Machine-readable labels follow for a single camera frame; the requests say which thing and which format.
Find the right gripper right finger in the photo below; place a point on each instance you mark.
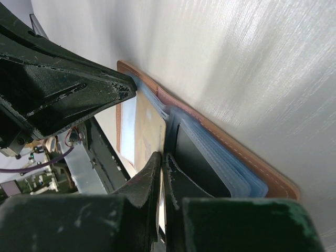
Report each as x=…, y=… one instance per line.
x=195, y=221

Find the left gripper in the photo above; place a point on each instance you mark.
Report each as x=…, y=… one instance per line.
x=46, y=89

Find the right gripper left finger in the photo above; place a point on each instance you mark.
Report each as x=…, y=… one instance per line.
x=125, y=220

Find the brown leather card holder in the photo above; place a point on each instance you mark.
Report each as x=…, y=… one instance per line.
x=279, y=186

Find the gold credit card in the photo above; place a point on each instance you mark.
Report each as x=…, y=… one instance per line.
x=150, y=130

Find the black credit card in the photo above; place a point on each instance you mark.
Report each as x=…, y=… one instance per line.
x=192, y=162

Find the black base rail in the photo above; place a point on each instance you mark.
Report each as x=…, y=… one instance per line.
x=104, y=159

